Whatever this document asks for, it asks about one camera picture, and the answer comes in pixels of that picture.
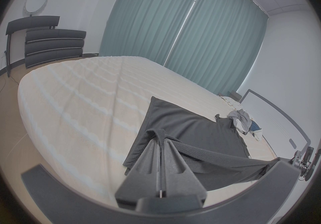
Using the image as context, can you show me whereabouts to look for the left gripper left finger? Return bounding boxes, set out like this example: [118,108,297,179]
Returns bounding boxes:
[115,140,161,209]

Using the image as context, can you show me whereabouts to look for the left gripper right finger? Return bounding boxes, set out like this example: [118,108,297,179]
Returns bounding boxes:
[163,141,207,204]

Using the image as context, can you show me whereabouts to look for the black T-shirt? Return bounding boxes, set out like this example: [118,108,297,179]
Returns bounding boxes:
[122,96,280,191]

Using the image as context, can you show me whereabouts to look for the pile of clothes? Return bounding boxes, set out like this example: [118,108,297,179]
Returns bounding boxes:
[227,109,264,142]

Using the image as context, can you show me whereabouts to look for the bed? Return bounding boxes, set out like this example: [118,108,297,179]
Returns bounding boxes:
[17,55,311,208]

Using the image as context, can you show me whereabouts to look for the white printed pillow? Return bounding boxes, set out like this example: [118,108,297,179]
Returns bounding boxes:
[219,96,242,105]

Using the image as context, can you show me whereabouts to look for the grey bedside table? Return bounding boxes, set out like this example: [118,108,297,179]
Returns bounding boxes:
[218,91,242,100]

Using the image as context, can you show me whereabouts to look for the blue-green curtain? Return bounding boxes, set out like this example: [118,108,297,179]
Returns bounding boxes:
[164,0,269,95]
[98,0,208,66]

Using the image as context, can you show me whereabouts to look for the black chest of drawers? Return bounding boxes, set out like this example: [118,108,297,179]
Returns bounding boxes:
[25,28,87,68]

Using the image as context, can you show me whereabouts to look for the black dressing table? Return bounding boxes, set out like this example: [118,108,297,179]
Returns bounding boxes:
[6,15,61,78]

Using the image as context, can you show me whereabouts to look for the round white mirror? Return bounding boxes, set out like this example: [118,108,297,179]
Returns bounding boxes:
[24,0,50,16]

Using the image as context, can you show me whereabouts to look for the black cable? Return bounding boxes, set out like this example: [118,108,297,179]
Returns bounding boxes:
[0,51,20,93]

